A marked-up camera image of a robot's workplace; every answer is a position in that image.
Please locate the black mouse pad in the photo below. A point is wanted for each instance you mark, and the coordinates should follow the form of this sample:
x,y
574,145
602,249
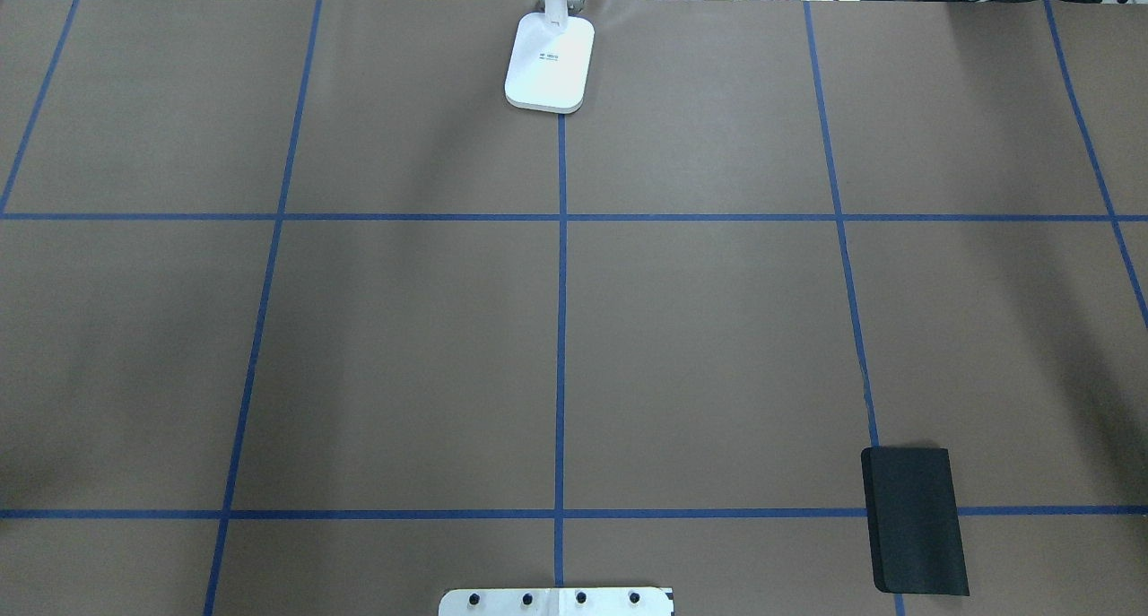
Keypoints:
x,y
913,521

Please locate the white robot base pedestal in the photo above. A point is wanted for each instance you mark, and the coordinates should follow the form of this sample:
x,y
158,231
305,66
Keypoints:
x,y
601,600

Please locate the white desk lamp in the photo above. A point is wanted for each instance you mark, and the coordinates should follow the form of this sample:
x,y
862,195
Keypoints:
x,y
550,59

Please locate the blue tape grid lines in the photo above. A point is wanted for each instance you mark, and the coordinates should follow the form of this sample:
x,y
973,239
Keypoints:
x,y
301,317

